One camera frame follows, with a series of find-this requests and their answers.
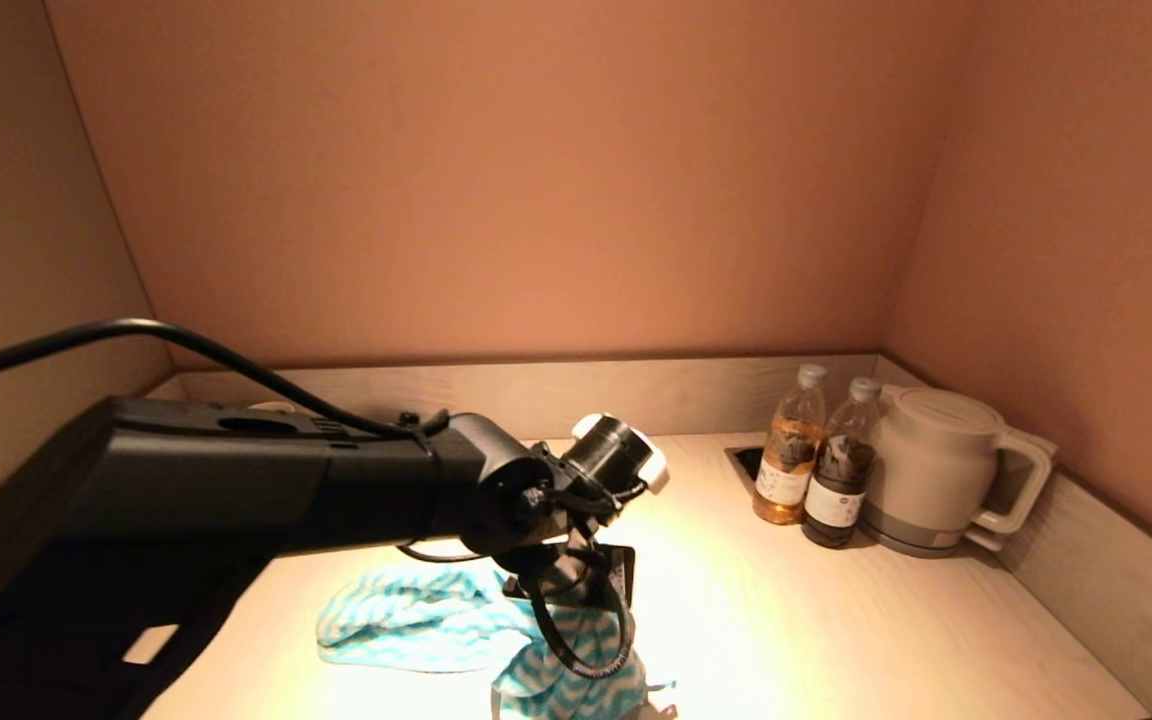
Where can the dark tea bottle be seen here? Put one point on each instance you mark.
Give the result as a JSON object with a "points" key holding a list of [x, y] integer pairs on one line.
{"points": [[838, 490]]}

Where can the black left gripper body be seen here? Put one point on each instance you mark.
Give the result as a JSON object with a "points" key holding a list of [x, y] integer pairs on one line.
{"points": [[576, 575]]}

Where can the blue white striped cloth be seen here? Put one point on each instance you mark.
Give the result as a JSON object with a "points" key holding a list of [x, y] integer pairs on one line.
{"points": [[406, 620]]}

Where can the white electric kettle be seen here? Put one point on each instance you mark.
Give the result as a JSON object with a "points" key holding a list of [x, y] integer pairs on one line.
{"points": [[931, 460]]}

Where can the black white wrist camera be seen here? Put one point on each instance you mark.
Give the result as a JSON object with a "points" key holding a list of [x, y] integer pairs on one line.
{"points": [[616, 455]]}

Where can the recessed black socket box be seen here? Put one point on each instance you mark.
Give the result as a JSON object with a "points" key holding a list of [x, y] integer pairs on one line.
{"points": [[748, 462]]}

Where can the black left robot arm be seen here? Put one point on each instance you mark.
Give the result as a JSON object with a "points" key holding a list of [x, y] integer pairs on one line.
{"points": [[186, 500]]}

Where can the amber tea bottle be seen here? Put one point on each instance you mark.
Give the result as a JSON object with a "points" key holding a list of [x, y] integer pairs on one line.
{"points": [[786, 470]]}

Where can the grey kettle base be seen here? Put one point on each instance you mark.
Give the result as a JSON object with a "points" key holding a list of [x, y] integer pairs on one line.
{"points": [[911, 537]]}

